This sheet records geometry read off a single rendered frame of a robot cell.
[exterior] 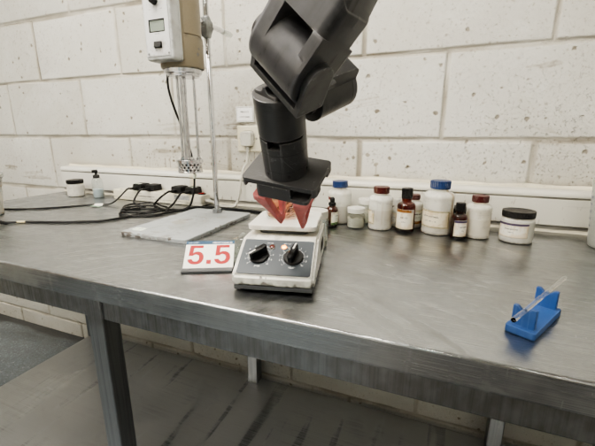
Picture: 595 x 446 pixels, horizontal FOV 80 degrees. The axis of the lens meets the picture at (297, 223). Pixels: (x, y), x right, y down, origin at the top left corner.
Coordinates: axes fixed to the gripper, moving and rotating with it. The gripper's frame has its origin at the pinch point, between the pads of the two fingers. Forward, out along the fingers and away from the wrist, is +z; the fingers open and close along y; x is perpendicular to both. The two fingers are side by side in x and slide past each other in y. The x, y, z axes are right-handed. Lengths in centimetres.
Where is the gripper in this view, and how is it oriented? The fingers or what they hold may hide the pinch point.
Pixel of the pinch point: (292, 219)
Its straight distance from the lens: 52.3
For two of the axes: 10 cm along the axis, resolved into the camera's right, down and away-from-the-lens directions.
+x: -3.7, 6.7, -6.4
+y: -9.2, -2.1, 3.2
